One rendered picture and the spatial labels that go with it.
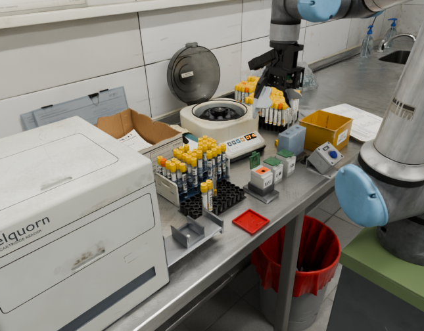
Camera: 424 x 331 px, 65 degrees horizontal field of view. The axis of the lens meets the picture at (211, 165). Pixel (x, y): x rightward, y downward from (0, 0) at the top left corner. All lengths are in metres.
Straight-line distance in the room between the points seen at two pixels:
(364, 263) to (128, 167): 0.51
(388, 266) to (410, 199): 0.19
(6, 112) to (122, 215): 0.64
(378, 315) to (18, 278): 0.73
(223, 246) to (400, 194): 0.39
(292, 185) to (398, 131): 0.49
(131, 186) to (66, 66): 0.67
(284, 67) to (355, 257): 0.48
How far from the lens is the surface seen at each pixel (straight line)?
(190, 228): 0.79
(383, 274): 0.76
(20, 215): 0.49
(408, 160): 0.60
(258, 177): 0.91
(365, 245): 0.81
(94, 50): 1.17
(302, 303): 1.53
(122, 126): 1.19
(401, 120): 0.57
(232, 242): 0.81
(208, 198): 0.83
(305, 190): 1.00
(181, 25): 1.35
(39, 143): 0.67
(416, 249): 0.80
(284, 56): 0.91
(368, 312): 0.92
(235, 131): 1.12
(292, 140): 1.08
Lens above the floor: 1.44
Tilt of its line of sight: 31 degrees down
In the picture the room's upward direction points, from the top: 2 degrees counter-clockwise
